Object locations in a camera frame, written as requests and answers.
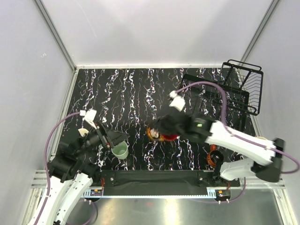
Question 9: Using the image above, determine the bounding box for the orange black mug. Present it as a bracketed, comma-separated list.
[206, 144, 224, 168]

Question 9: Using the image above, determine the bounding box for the beige printed mug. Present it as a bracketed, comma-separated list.
[256, 136, 269, 141]

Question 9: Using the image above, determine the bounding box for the green cup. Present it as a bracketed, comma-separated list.
[111, 141, 128, 160]

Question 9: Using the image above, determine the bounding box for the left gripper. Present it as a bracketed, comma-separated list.
[75, 120, 130, 157]

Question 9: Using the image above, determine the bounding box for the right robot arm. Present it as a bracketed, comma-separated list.
[149, 112, 284, 186]

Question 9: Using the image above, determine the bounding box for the slotted cable duct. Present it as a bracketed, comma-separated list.
[82, 187, 216, 199]

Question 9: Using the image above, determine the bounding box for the cream cup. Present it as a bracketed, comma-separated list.
[78, 128, 89, 137]

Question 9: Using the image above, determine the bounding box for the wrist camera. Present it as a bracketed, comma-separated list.
[80, 109, 97, 129]
[169, 90, 185, 112]

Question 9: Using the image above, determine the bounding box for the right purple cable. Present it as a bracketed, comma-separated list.
[177, 81, 300, 174]

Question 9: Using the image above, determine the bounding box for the black skull mug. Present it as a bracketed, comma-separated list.
[146, 127, 179, 142]

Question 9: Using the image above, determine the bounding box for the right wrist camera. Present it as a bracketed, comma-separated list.
[169, 90, 185, 112]

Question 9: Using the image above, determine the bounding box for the black wire dish rack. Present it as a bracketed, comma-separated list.
[178, 60, 263, 135]

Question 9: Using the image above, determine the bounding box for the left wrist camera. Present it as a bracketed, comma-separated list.
[80, 109, 97, 129]

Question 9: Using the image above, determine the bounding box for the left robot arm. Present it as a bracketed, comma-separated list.
[29, 126, 129, 225]

